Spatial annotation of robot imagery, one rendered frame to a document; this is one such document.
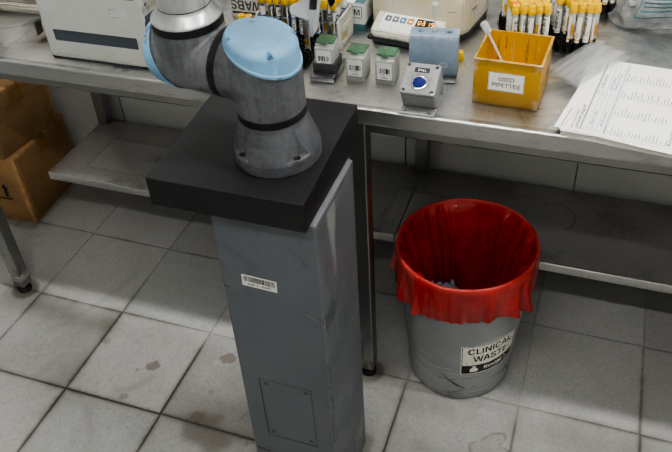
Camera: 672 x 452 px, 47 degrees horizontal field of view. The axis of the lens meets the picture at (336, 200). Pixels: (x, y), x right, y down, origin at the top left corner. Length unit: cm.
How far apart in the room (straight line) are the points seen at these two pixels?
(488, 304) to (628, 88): 57
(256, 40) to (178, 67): 15
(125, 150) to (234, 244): 134
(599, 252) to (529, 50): 73
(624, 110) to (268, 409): 95
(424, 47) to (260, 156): 51
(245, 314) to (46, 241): 143
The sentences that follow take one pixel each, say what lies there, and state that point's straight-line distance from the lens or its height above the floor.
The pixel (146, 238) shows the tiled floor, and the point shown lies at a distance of 270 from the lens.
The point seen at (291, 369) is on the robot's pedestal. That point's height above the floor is 48.
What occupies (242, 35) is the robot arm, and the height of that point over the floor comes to 117.
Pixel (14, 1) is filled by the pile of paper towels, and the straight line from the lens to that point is 223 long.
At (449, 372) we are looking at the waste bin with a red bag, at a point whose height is 12.
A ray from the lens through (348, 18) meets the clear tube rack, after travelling 182.
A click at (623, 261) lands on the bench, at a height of 27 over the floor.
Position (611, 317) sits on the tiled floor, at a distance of 239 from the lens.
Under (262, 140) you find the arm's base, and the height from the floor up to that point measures 101.
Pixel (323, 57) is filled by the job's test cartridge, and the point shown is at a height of 92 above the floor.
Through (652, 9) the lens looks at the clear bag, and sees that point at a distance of 191.
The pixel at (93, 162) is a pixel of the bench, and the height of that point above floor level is 27.
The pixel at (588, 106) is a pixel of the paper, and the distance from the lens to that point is 157.
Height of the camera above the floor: 169
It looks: 38 degrees down
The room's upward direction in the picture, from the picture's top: 4 degrees counter-clockwise
